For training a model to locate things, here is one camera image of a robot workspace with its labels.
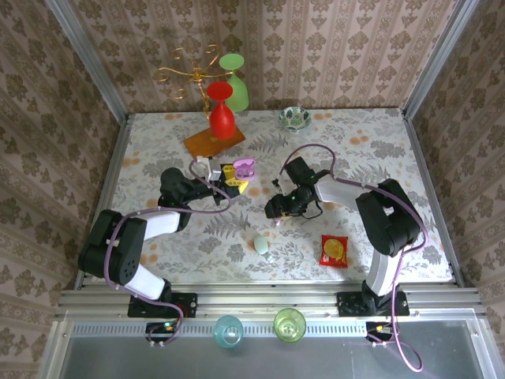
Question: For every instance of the purple earbud charging case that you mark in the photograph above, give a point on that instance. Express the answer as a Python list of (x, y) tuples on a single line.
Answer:
[(246, 173)]

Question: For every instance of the green earbud charging case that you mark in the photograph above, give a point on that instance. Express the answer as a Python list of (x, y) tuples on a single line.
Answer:
[(260, 244)]

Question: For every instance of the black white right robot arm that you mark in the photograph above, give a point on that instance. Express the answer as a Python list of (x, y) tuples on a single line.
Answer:
[(339, 191)]

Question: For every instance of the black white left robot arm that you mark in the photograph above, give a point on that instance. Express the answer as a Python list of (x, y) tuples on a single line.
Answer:
[(154, 223)]

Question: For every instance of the red plastic wine glass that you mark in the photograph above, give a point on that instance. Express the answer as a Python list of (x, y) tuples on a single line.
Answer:
[(221, 118)]

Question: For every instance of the green white patterned bowl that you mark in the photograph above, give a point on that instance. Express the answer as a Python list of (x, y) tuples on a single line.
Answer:
[(295, 118)]

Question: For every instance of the red snack packet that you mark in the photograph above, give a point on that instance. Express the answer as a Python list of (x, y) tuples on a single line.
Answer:
[(333, 250)]

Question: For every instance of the green plastic wine glass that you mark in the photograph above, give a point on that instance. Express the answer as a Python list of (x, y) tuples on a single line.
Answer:
[(238, 94)]

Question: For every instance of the green glass cup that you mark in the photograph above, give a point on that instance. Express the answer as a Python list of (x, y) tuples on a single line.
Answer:
[(290, 325)]

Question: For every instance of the teal glass cup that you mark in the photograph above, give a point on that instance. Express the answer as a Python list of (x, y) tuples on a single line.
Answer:
[(228, 331)]

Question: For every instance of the black controller board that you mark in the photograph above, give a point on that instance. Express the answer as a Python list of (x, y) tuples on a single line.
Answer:
[(378, 329), (158, 329)]

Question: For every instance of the grey metal shelf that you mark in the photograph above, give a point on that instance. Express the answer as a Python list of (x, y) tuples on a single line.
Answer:
[(315, 359)]

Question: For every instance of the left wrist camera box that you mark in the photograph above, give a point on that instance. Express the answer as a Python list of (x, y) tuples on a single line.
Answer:
[(216, 175)]

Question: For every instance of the aluminium table side rail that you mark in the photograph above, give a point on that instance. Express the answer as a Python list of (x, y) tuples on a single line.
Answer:
[(432, 197), (105, 189)]

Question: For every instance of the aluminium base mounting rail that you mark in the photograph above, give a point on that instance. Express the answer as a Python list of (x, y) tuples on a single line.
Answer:
[(268, 302)]

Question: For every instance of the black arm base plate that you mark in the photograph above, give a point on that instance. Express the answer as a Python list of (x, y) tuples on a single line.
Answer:
[(138, 308), (347, 304)]

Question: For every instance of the aluminium frame corner post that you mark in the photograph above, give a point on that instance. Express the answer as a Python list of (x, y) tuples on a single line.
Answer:
[(90, 59), (438, 59)]

